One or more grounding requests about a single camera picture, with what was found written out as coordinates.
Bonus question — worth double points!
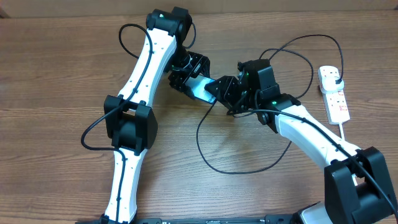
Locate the blue Galaxy smartphone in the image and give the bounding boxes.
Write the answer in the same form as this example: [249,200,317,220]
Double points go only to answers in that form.
[185,75,216,104]

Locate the black USB charging cable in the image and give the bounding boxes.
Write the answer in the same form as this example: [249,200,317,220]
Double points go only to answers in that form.
[195,34,345,175]

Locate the white power strip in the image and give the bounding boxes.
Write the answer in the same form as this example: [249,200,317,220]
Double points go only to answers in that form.
[318,65,350,124]

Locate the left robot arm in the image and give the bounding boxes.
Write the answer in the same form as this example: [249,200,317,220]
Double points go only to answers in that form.
[100,7,215,223]

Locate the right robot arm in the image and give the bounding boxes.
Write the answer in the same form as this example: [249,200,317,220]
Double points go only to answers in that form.
[205,59,397,223]

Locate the white charger plug adapter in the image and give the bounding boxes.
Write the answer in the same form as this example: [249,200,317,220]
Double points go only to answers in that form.
[320,77,345,94]

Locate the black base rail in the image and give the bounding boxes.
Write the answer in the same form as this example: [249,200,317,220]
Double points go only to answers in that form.
[74,213,352,224]

